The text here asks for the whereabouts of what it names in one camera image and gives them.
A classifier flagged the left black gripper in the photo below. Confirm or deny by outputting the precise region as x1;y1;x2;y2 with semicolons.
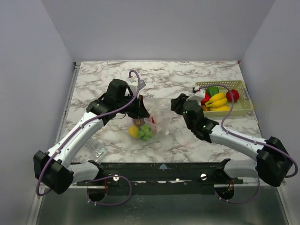
116;93;150;119

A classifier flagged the purple mangosteen toy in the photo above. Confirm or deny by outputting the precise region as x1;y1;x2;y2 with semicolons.
132;118;145;127

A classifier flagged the green watermelon toy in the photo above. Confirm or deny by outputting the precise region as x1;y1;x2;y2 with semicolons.
137;125;154;141

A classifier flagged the yellow lemon toy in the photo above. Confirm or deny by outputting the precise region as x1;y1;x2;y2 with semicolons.
128;125;138;139

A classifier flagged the clear zip top bag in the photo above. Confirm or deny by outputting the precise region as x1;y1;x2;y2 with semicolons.
128;98;173;142

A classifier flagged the red chili pepper toy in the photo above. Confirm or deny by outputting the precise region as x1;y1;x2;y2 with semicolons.
145;116;157;133

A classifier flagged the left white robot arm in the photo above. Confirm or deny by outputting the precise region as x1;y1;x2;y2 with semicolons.
33;79;150;194

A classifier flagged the red bell pepper toy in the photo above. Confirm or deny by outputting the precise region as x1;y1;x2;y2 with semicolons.
200;92;210;105

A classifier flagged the green bell pepper toy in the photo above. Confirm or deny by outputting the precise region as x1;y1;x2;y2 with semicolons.
206;86;219;97

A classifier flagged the yellow banana bunch toy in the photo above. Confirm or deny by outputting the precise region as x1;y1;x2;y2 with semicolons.
205;92;230;111

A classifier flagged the red pomegranate toy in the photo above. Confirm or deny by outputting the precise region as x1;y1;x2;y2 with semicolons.
226;89;240;103

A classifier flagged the beige plastic basket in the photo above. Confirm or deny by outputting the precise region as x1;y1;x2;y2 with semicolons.
193;80;253;117

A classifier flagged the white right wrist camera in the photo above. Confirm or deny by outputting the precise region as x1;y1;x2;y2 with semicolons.
187;86;206;102

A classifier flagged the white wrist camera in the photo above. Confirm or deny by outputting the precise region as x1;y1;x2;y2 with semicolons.
128;77;146;95
187;86;206;102

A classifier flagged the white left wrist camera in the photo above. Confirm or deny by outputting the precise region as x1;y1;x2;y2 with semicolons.
128;77;146;95

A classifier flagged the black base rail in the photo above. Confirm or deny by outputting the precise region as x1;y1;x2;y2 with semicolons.
77;159;243;195

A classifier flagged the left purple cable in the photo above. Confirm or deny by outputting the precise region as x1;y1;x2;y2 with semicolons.
35;69;141;207

